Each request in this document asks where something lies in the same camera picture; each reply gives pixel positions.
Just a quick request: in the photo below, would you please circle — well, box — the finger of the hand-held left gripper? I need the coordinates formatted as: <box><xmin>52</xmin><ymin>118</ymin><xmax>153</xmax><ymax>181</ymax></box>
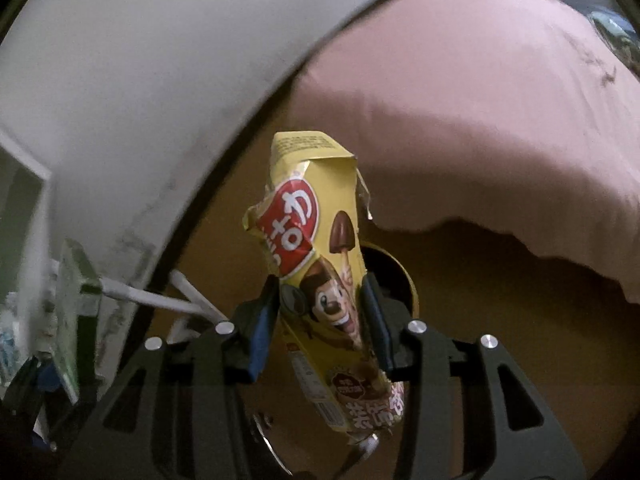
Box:
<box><xmin>30</xmin><ymin>357</ymin><xmax>63</xmax><ymax>396</ymax></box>

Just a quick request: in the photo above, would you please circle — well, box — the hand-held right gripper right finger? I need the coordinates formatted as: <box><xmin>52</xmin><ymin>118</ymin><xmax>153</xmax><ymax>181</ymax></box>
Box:
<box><xmin>360</xmin><ymin>274</ymin><xmax>587</xmax><ymax>480</ymax></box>

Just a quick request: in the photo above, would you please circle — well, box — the white cable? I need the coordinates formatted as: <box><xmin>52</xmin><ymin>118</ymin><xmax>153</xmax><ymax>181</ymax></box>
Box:
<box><xmin>170</xmin><ymin>269</ymin><xmax>228</xmax><ymax>323</ymax></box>
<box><xmin>99</xmin><ymin>276</ymin><xmax>207</xmax><ymax>313</ymax></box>

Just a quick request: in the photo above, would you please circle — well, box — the pink blanket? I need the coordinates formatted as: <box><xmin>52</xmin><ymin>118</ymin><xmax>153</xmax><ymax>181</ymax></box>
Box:
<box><xmin>287</xmin><ymin>0</ymin><xmax>640</xmax><ymax>305</ymax></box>

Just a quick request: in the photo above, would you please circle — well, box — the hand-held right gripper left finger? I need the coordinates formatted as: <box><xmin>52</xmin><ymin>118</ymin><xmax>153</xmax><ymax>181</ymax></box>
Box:
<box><xmin>70</xmin><ymin>275</ymin><xmax>281</xmax><ymax>480</ymax></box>

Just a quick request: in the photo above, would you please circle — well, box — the white desk shelf unit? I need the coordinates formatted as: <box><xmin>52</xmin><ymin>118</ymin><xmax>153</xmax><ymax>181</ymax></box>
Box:
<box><xmin>0</xmin><ymin>129</ymin><xmax>53</xmax><ymax>361</ymax></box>

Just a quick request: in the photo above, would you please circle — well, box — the yellow-rimmed round bin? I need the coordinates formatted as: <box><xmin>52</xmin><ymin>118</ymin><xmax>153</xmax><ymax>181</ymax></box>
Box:
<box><xmin>359</xmin><ymin>241</ymin><xmax>419</xmax><ymax>322</ymax></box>

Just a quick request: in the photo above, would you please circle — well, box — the yellow snack box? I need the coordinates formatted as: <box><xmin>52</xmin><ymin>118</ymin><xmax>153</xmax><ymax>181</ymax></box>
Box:
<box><xmin>242</xmin><ymin>131</ymin><xmax>407</xmax><ymax>435</ymax></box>

